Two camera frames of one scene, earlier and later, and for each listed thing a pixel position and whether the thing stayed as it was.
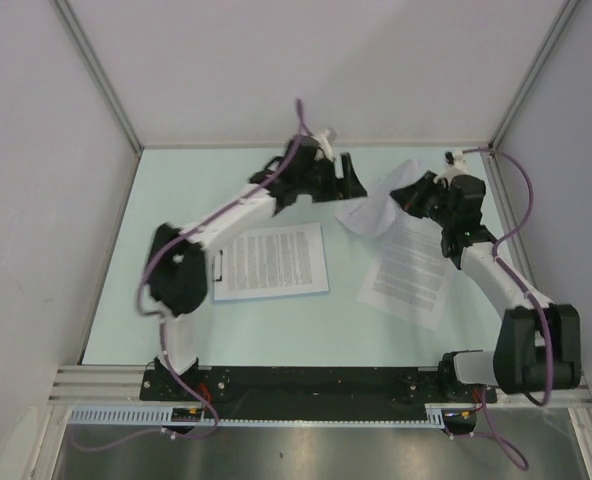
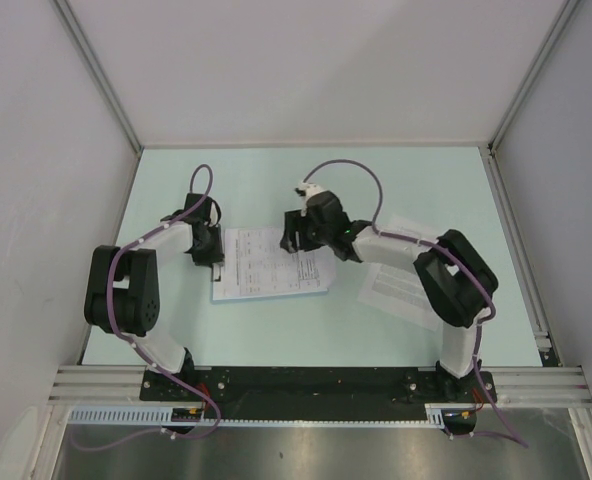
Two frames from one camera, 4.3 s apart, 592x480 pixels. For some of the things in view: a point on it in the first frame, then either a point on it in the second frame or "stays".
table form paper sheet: [376, 213] -> [255, 264]
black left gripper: [343, 188] -> [216, 255]
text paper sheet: [411, 274] stays
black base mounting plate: [306, 392] stays
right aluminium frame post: [533, 72] stays
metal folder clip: [214, 268] stays
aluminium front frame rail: [125, 383] stays
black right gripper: [410, 197] -> [294, 222]
